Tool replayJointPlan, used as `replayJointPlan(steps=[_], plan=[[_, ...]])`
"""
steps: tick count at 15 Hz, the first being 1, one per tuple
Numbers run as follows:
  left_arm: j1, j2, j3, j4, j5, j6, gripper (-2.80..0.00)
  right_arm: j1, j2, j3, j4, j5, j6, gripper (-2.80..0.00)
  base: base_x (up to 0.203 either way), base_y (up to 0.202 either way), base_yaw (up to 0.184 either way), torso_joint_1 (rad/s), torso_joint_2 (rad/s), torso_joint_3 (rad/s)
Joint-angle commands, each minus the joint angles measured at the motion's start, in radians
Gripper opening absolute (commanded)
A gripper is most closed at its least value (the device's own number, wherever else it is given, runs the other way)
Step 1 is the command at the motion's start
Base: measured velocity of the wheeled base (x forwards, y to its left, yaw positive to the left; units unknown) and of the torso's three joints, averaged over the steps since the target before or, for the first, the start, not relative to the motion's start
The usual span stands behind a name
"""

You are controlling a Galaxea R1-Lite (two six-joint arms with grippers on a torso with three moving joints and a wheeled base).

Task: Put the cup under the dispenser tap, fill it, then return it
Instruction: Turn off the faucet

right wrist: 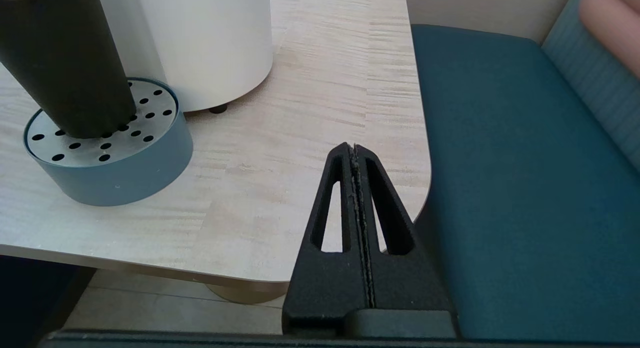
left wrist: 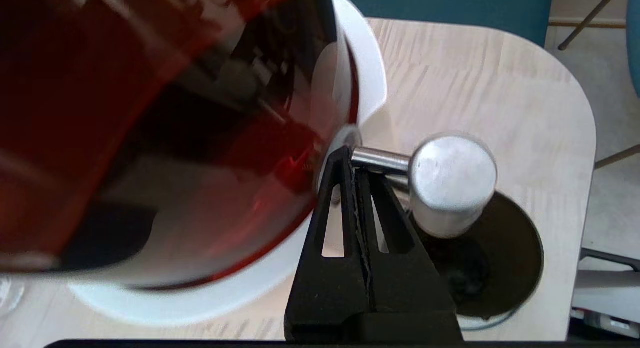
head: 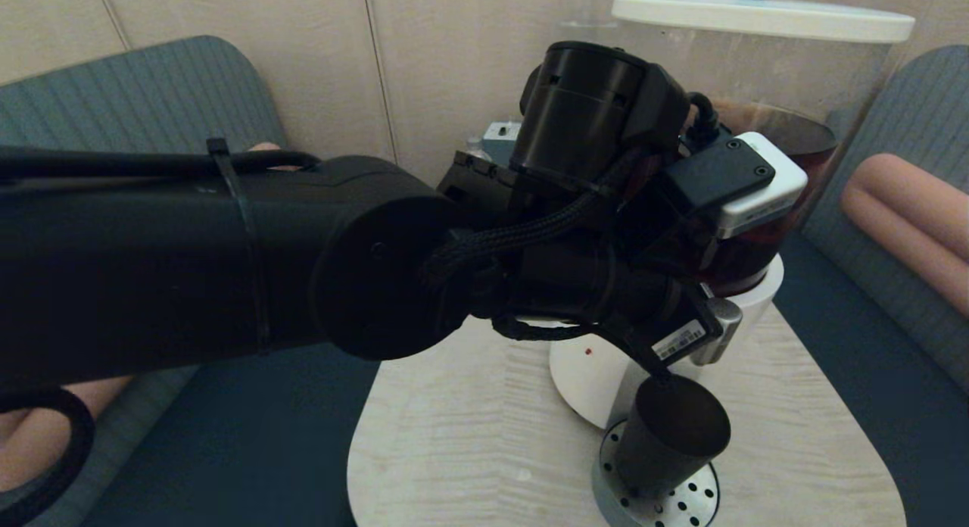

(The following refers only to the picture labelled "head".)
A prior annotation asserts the large blue perforated drip tray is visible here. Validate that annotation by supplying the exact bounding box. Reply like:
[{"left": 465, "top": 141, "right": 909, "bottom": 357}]
[{"left": 590, "top": 419, "right": 720, "bottom": 527}]

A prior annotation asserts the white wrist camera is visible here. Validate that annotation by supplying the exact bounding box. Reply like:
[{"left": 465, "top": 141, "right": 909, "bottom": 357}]
[{"left": 660, "top": 131, "right": 809, "bottom": 240}]

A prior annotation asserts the teal left bench sofa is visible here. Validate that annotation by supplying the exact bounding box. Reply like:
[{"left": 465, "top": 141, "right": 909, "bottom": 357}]
[{"left": 0, "top": 35, "right": 440, "bottom": 527}]

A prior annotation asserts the black camera cable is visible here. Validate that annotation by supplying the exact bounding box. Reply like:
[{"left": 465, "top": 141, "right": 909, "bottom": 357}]
[{"left": 685, "top": 92, "right": 720, "bottom": 145}]

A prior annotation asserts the small white water dispenser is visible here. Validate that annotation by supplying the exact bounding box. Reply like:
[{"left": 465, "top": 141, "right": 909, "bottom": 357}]
[{"left": 556, "top": 0, "right": 640, "bottom": 30}]

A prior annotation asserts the teal bench sofa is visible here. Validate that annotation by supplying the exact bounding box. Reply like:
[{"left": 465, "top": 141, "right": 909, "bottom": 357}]
[
  {"left": 0, "top": 35, "right": 440, "bottom": 527},
  {"left": 772, "top": 45, "right": 969, "bottom": 527}
]

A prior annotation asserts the black cup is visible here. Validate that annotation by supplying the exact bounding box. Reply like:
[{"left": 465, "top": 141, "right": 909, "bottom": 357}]
[{"left": 612, "top": 374, "right": 732, "bottom": 499}]

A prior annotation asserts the metal dispenser tap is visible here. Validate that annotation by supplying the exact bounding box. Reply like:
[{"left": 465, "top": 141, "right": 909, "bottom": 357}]
[{"left": 693, "top": 298, "right": 744, "bottom": 366}]

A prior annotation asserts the large white tea dispenser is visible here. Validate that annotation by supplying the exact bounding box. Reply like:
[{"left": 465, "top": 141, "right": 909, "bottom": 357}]
[{"left": 549, "top": 0, "right": 917, "bottom": 429}]

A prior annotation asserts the teal right bench sofa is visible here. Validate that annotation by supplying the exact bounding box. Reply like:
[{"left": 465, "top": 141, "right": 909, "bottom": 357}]
[{"left": 772, "top": 45, "right": 969, "bottom": 527}]

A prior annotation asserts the blue napkin box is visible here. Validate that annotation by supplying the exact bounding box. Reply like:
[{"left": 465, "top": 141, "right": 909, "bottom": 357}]
[{"left": 482, "top": 121, "right": 525, "bottom": 166}]

